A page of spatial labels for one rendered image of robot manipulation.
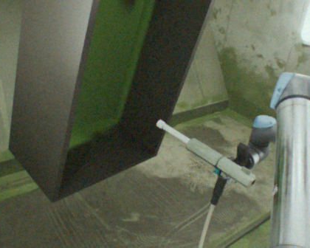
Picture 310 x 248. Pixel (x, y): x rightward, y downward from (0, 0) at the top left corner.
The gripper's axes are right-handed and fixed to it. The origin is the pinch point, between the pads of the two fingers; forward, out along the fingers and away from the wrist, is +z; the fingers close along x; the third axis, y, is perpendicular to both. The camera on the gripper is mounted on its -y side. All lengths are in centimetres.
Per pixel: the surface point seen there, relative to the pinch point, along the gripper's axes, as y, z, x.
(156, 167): 65, -59, 66
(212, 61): 22, -175, 111
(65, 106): -20, 48, 41
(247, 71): 19, -180, 77
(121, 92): 2, -14, 72
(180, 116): 58, -120, 95
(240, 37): -7, -182, 95
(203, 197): 62, -57, 27
